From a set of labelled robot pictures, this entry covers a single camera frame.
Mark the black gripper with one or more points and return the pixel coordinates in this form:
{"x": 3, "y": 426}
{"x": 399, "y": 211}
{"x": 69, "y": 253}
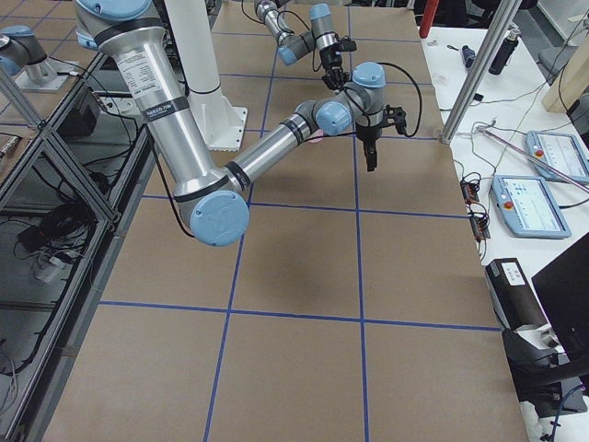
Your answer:
{"x": 331, "y": 58}
{"x": 369, "y": 133}

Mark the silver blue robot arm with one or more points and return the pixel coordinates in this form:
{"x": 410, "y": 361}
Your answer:
{"x": 320, "y": 37}
{"x": 166, "y": 59}

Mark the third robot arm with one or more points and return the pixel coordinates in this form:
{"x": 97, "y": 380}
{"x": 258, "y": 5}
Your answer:
{"x": 23, "y": 57}

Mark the small electronics board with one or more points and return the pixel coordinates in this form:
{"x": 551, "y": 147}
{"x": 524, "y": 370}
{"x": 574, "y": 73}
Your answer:
{"x": 470, "y": 190}

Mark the red cylinder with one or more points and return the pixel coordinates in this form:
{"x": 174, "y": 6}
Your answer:
{"x": 428, "y": 16}

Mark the near teach pendant tablet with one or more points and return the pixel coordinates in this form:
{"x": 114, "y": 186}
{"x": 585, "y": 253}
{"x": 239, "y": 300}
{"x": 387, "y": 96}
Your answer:
{"x": 528, "y": 207}

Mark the teach pendant tablet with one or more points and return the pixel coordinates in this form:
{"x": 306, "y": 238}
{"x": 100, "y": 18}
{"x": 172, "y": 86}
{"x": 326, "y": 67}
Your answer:
{"x": 560, "y": 151}
{"x": 528, "y": 207}

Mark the black water bottle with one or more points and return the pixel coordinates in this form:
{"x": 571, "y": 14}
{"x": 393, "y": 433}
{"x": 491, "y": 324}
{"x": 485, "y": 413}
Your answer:
{"x": 505, "y": 52}

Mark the far teach pendant tablet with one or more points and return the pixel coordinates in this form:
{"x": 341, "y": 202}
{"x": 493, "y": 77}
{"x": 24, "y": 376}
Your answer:
{"x": 560, "y": 151}

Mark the brown cardboard box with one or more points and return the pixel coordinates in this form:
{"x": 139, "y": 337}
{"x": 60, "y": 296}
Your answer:
{"x": 512, "y": 296}

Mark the black monitor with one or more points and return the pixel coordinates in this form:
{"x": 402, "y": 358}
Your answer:
{"x": 562, "y": 289}

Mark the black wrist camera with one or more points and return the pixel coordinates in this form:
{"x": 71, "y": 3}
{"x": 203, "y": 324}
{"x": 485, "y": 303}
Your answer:
{"x": 396, "y": 117}

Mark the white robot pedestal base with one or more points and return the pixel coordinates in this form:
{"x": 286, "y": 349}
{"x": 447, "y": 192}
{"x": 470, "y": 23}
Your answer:
{"x": 221, "y": 124}

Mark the aluminium frame post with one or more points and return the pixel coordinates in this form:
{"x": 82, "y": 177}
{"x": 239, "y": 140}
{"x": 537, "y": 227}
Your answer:
{"x": 487, "y": 50}

